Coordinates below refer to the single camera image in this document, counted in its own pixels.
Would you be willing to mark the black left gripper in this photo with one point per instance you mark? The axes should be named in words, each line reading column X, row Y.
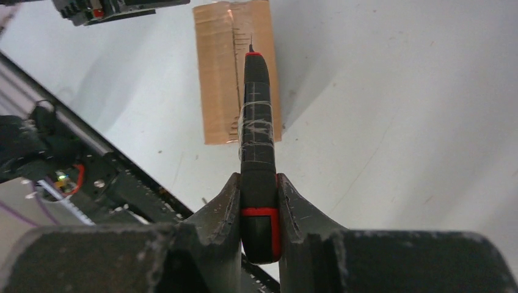
column 90, row 12

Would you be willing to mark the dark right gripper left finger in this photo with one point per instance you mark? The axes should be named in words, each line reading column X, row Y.
column 199, row 254

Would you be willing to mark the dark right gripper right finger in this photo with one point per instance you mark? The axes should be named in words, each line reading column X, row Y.
column 320, row 255

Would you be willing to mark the brown cardboard express box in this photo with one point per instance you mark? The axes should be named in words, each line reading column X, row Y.
column 224, row 30

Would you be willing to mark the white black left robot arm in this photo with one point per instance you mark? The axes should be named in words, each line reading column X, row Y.
column 35, row 151

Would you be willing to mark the left controller board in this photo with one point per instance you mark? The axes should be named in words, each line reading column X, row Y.
column 69, row 186

